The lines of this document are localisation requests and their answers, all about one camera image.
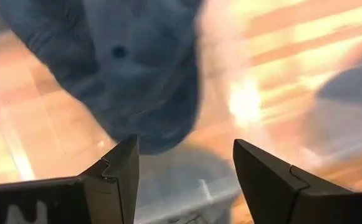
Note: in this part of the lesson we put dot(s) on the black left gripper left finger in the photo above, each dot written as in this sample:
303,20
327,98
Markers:
106,199

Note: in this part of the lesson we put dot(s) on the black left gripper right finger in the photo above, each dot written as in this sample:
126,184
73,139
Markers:
280,193

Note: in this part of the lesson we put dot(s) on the clear plastic bin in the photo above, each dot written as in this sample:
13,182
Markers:
193,205

